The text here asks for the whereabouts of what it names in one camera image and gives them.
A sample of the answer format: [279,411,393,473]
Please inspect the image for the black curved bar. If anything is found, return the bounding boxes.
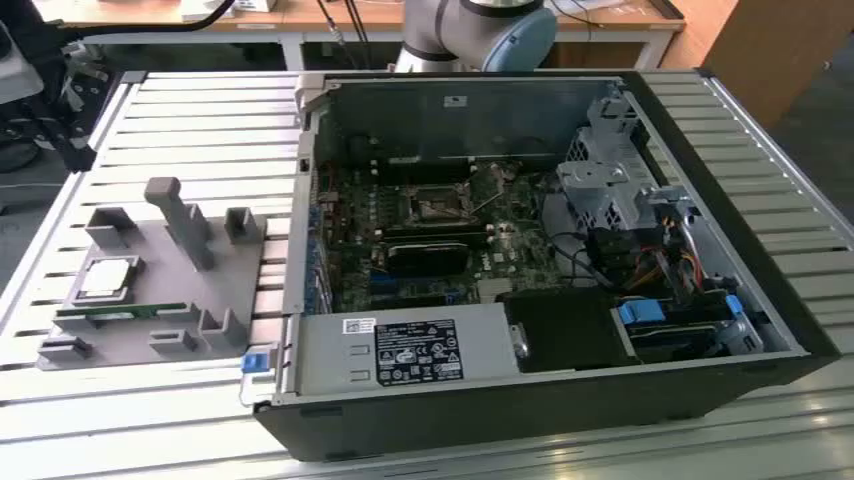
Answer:
[56,0,240,32]

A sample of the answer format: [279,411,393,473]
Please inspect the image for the wooden cabinet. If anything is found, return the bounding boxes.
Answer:
[695,0,854,130]

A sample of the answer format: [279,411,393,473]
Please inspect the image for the CPU socket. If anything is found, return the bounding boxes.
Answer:
[405,186,481,225]

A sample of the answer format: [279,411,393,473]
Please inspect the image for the blue disk carrier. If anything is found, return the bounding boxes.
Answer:
[617,297,670,330]

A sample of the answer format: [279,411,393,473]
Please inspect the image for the grey parts rack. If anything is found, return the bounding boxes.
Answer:
[36,176,270,372]

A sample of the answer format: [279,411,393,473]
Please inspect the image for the green RAM stick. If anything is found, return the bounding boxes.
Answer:
[55,300,187,320]

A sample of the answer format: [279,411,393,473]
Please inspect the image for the grey metal disk bay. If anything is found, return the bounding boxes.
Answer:
[555,159,643,237]

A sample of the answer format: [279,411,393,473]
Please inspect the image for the black equipment stand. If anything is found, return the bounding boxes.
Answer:
[0,0,100,175]

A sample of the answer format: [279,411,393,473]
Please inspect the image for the black hanging cables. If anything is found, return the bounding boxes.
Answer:
[315,0,370,47]

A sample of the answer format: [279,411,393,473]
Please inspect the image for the green motherboard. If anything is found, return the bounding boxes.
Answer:
[310,164,577,314]

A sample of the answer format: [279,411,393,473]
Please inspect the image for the black plastic cover panel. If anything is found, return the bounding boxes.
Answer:
[503,288,637,375]

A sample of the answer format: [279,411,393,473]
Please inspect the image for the wooden desk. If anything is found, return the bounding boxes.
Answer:
[58,0,687,72]

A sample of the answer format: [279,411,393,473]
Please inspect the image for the black wire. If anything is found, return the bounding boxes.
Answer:
[549,231,606,282]

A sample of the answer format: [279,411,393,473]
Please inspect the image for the metal locking lever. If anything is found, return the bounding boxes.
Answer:
[470,192,505,216]

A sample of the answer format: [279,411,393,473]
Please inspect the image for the silver CPU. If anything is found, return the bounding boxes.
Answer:
[80,259,136,297]

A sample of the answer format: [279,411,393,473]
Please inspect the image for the black RAM slot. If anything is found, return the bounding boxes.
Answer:
[378,225,486,237]
[381,233,487,246]

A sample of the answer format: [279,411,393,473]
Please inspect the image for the metal socket cover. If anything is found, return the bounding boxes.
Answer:
[466,160,507,204]

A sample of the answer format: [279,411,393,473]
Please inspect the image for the black PC case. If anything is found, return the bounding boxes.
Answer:
[250,69,844,464]

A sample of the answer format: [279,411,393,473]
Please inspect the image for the coloured wire bundle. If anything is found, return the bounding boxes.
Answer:
[631,243,703,297]

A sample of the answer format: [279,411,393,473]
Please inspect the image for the silver power supply unit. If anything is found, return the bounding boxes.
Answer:
[292,313,523,397]

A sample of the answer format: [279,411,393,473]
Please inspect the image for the silver chipset heatsink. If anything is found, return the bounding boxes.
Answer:
[475,278,510,305]

